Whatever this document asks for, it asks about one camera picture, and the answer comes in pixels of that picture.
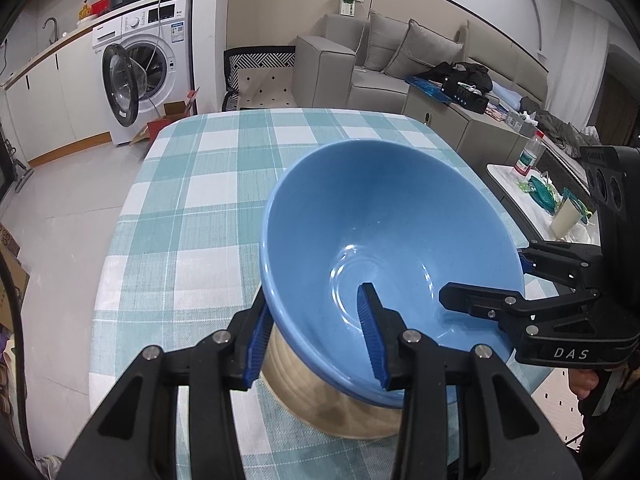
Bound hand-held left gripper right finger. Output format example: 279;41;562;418
356;282;581;480

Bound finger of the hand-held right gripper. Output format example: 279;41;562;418
517;240;606;293
439;282;601;333

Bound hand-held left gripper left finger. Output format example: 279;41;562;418
57;287;276;480

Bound beige plate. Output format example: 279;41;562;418
260;327;407;441

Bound light blue bowl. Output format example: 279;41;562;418
260;140;526;403

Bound person's right forearm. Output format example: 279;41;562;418
580;365;640;466

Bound person's right hand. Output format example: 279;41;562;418
567;367;601;401

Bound white tumbler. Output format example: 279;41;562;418
550;195;591;238

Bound teal plastic container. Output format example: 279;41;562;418
520;175;561;213

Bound marble top cabinet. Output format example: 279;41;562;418
487;160;601;261

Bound clear water bottle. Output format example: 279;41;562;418
512;129;546;177

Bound dark grey clothing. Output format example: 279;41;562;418
535;110;601;151

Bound tissue box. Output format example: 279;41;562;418
505;110;538;133

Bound teal checked tablecloth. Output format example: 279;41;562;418
89;108;551;480

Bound beige side cabinet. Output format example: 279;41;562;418
402;85;531;171

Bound black box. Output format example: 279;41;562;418
440;77;490;115

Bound black jacket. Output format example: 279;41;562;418
432;61;493;93

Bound red cardboard box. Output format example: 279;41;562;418
131;89;201;146

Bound grey cushion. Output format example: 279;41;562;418
365;10;413;73
385;19;463;80

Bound brown cardboard box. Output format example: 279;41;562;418
0;225;31;341

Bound grey sofa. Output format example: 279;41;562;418
291;12;551;121

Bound black patterned chair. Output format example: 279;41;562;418
221;46;298;112

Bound stick vacuum cleaner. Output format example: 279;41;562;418
0;125;36;193

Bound white washing machine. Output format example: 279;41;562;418
91;0;196;147

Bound white kitchen counter cabinets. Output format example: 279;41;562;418
0;25;113;166

